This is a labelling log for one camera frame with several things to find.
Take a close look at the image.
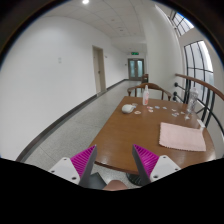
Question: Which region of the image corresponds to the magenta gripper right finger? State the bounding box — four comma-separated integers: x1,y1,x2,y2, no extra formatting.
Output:
132,144,180,186

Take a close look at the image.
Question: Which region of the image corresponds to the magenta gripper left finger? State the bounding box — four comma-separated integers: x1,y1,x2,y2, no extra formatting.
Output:
49,145,97,186

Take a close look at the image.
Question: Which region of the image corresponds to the pink towel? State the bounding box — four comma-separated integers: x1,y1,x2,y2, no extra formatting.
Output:
159,122,206,152

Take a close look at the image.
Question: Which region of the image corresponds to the black table base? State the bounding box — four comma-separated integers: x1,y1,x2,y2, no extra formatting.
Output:
126,173,142,186

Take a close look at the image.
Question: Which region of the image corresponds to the brown wooden table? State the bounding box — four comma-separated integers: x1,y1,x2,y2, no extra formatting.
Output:
91,96,216,174

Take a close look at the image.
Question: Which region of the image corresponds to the white round pouch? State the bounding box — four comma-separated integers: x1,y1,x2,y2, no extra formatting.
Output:
122,104,135,114

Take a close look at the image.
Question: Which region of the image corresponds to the white spray bottle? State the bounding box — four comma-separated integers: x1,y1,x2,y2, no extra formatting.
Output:
142,85,149,105

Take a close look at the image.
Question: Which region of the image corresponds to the wooden armchair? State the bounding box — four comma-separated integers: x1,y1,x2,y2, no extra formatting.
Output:
127,83,172,101

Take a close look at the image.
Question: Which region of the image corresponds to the wooden handrail with black railing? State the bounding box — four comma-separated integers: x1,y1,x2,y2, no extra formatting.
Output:
173,74,224,136

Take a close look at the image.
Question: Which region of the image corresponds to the glass double door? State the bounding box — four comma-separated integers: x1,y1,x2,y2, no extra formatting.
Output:
128,59,144,81

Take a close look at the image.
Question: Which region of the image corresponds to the arched window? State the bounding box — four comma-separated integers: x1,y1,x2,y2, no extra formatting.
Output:
183,39,216,111

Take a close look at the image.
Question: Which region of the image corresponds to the beige door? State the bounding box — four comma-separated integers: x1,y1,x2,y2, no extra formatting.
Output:
93,46,106,95

